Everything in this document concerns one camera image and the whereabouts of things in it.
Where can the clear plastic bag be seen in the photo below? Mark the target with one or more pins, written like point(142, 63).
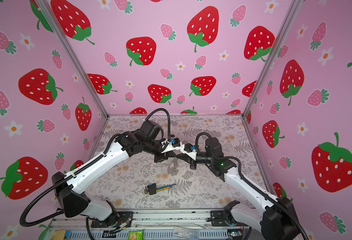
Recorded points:
point(186, 233)

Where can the black connector with coloured wires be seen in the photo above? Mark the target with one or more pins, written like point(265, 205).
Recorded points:
point(152, 189)

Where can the aluminium rail frame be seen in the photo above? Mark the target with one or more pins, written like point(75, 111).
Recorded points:
point(157, 224)

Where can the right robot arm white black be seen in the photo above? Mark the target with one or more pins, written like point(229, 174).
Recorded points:
point(275, 218)

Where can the green snack packet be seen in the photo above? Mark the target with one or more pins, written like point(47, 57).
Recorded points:
point(136, 235)

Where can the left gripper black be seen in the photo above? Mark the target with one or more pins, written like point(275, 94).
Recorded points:
point(165, 156)

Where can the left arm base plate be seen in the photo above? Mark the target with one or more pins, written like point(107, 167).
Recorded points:
point(115, 220)

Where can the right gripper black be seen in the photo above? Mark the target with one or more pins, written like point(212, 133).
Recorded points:
point(192, 165)

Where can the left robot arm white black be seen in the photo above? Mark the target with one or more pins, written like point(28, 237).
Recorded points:
point(70, 188)

